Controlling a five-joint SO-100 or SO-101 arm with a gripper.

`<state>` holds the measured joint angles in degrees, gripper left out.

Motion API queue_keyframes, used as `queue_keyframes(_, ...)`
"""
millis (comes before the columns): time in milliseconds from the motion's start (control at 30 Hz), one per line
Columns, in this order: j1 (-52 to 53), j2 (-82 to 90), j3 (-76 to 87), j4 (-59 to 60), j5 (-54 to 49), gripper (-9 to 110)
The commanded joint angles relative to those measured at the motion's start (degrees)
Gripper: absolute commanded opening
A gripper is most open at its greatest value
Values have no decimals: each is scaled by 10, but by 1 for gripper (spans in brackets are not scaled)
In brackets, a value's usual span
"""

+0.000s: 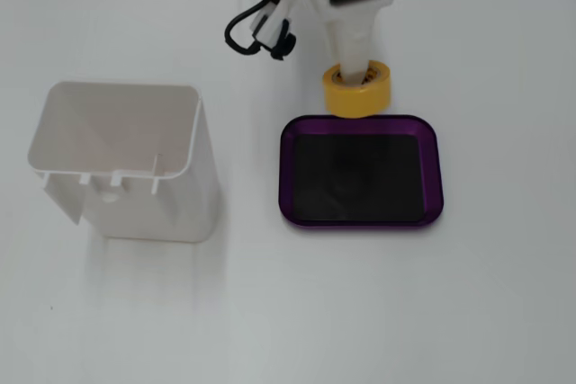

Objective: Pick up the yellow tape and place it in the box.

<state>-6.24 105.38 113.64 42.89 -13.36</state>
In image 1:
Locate white plastic box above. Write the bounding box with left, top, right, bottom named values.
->
left=26, top=80, right=221, bottom=245

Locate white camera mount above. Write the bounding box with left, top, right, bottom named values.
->
left=249, top=0, right=298, bottom=50

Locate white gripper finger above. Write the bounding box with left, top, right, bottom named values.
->
left=324, top=0, right=380, bottom=87

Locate yellow tape roll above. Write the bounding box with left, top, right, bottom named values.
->
left=321, top=58, right=392, bottom=119

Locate purple metal tray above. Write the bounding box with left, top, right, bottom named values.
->
left=278, top=113, right=446, bottom=228

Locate black cable with connector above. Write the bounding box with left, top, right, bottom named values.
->
left=223, top=0, right=297, bottom=61

